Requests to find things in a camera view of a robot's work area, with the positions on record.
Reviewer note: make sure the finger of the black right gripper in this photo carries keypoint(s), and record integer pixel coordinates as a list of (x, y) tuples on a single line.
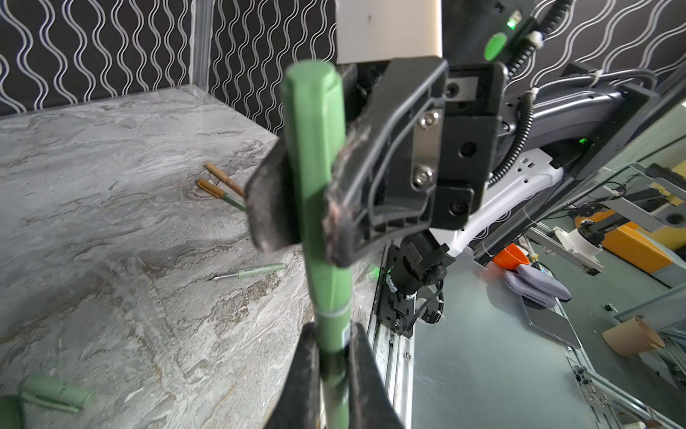
[(271, 202), (384, 179)]

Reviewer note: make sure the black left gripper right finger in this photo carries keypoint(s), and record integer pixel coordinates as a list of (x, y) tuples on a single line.
[(369, 404)]

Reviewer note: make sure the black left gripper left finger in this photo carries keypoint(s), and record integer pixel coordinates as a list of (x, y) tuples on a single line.
[(299, 405)]

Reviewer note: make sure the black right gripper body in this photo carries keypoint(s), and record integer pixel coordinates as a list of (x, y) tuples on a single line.
[(469, 139)]

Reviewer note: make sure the tan pen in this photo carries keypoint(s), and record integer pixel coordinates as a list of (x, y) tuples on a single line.
[(224, 178)]

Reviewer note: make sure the light green pen cap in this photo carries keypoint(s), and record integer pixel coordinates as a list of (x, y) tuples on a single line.
[(52, 393)]

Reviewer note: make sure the dark green pen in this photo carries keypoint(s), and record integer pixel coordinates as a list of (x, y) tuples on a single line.
[(330, 289)]

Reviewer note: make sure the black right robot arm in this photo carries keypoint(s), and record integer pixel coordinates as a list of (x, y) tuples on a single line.
[(584, 102)]

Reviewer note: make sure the light green pen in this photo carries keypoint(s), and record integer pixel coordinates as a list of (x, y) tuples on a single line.
[(248, 272)]

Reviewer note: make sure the dark green pen cap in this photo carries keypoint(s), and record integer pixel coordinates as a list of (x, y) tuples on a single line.
[(11, 413)]

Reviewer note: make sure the orange bowl outside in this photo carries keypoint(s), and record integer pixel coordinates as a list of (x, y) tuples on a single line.
[(511, 257)]

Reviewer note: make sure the grey folded cloth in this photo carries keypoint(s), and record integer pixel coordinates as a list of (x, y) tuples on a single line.
[(536, 286)]

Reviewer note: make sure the dark tablet on table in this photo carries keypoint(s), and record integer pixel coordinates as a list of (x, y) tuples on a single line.
[(549, 323)]

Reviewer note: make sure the brown cardboard tube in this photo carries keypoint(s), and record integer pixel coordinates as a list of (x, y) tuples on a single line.
[(632, 338)]

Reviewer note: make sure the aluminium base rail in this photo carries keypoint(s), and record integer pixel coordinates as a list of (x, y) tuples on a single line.
[(393, 354)]

